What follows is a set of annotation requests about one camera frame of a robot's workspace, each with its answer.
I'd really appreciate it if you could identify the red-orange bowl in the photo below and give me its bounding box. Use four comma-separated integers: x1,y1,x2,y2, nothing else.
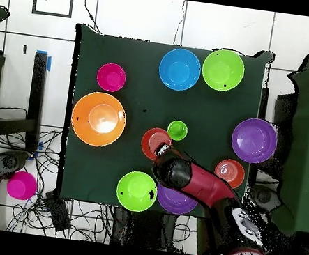
212,157,247,190
138,125,175,163

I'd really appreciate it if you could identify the green cup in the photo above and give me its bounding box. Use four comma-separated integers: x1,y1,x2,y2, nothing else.
165,119,190,143

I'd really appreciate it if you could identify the blue bowl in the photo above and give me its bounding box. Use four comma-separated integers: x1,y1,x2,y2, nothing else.
156,45,204,94

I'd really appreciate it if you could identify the purple bowl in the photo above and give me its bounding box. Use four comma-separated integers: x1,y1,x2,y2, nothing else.
228,115,280,167
153,182,202,217

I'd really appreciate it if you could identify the dark green table cloth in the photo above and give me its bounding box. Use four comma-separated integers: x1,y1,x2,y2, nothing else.
53,22,276,226

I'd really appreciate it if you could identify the large orange bowl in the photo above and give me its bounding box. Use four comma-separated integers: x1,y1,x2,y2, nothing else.
68,88,130,150

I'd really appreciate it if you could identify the small green bowl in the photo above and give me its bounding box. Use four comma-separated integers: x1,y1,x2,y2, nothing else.
114,168,160,215

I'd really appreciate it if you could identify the pink bowl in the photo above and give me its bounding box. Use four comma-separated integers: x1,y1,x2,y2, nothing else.
95,61,129,94

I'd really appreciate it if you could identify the large green bowl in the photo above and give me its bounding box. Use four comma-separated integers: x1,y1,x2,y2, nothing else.
199,47,247,95

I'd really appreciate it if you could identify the black grey base foot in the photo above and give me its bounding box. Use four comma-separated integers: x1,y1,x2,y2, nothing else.
247,184,285,217
0,148,31,186

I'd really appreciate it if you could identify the black power adapter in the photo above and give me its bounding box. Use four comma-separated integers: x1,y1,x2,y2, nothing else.
39,190,75,233

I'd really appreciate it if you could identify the pink cup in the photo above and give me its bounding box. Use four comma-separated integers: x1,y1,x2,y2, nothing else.
5,169,39,202

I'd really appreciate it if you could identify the black pedestal column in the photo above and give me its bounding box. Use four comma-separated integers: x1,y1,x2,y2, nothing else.
109,206,180,253

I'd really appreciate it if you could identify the black metal stool frame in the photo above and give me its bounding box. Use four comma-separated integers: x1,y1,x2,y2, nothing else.
0,46,51,155

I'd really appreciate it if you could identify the tangle of black cables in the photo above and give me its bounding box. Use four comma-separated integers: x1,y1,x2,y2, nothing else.
0,104,205,255

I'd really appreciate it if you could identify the black cable with connector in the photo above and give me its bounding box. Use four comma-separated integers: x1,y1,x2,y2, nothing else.
71,0,105,35

